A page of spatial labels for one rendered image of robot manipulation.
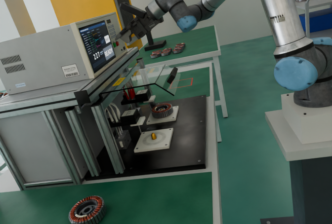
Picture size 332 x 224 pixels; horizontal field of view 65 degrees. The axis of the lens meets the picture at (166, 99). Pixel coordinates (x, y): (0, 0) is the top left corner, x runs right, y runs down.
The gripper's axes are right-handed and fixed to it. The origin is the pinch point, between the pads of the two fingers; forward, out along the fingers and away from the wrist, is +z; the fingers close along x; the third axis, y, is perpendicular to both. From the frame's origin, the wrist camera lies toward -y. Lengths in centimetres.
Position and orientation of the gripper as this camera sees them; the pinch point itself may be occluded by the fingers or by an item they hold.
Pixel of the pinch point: (116, 37)
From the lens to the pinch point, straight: 123.6
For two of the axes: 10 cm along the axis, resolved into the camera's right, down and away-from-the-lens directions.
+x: 1.4, -3.9, 9.1
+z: -7.7, 5.3, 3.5
